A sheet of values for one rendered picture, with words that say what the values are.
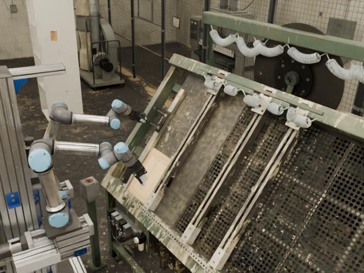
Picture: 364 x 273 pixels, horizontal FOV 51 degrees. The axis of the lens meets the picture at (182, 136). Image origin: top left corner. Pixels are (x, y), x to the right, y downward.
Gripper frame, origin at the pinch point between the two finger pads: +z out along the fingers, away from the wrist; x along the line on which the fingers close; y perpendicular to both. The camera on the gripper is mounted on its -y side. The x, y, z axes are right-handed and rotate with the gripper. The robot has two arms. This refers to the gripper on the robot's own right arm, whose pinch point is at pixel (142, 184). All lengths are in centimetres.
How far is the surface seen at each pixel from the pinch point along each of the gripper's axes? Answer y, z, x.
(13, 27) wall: 12, 67, 863
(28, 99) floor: -52, 122, 548
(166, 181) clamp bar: 17.9, 31.8, 23.6
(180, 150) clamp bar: 40, 21, 30
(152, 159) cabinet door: 22, 31, 54
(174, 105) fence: 63, 9, 66
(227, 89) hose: 86, -13, 10
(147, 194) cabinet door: 1, 42, 37
